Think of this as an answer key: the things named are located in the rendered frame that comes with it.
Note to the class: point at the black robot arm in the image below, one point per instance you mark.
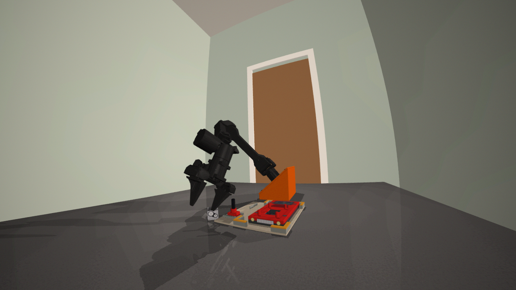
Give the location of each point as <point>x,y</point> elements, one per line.
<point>219,144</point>

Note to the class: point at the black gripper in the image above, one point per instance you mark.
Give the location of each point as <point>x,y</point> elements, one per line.
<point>215,175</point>

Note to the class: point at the red toy car body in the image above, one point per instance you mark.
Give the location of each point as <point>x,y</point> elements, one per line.
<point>274,213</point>

